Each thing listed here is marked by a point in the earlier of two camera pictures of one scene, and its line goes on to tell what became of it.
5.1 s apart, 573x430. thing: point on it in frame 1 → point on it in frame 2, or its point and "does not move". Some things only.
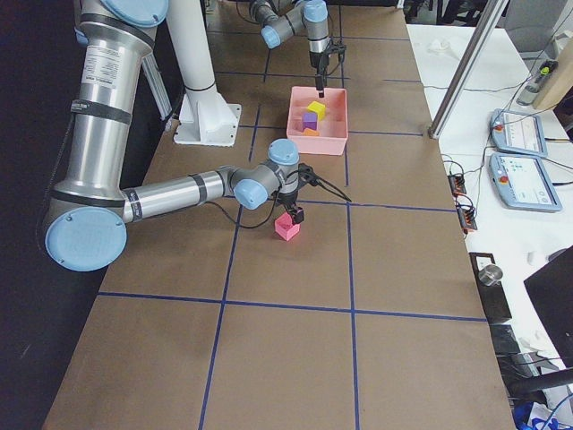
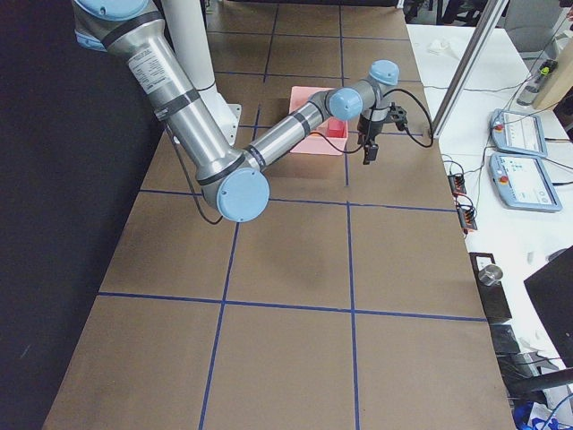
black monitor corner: [550, 291] does not move
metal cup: [490, 274] does not move
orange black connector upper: [457, 184] does not move
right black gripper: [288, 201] → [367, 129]
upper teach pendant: [517, 133] does not move
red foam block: [285, 227] → [336, 128]
